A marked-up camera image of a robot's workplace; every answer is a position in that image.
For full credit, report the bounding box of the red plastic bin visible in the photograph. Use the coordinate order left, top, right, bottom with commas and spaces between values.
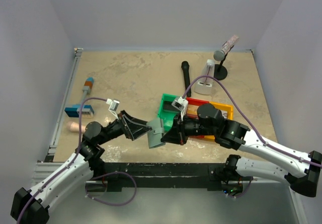
186, 98, 214, 141

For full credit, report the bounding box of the aluminium frame rail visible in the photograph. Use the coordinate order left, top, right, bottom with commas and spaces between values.
32, 48, 84, 183

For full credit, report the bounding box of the blue toy block hammer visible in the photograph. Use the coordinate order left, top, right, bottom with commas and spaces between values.
64, 77, 94, 118

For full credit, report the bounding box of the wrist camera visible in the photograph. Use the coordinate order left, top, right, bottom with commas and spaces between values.
172, 97, 189, 120
106, 98, 120, 119

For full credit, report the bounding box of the white metronome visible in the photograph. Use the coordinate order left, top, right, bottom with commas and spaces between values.
194, 59, 215, 95

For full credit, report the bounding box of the green plastic bin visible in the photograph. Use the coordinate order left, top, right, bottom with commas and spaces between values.
157, 94, 181, 133

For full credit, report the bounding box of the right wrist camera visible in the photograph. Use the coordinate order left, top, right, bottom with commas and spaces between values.
172, 97, 189, 120

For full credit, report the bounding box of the black VIP card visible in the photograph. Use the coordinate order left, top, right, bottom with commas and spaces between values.
163, 101, 178, 112

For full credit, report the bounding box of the beige wooden handle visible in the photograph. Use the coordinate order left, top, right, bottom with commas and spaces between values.
67, 121, 86, 133

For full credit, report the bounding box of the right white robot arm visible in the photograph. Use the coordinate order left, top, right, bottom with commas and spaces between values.
161, 103, 321, 197

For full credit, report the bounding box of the orange card in red bin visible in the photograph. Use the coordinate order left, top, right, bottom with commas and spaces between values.
187, 104, 199, 115

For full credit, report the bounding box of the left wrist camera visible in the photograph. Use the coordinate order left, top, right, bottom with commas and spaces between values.
106, 98, 120, 119

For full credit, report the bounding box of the silver microphone on stand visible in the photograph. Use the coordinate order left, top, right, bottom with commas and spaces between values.
213, 35, 239, 61

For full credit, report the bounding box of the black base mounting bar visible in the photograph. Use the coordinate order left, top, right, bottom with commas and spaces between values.
90, 161, 250, 192

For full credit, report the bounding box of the black handheld microphone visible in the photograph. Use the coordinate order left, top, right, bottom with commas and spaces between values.
181, 61, 190, 90

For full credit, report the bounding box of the sage green card holder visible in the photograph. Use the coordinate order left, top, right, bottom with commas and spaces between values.
147, 117, 166, 149

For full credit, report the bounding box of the yellow plastic bin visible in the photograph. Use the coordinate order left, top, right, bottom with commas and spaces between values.
205, 101, 234, 141

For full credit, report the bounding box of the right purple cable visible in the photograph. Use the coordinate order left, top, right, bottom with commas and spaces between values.
182, 74, 322, 199

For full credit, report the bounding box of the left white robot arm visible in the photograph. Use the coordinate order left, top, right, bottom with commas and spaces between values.
11, 111, 152, 223

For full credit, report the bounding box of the card in yellow bin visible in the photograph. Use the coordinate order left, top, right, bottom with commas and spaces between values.
221, 110, 229, 119

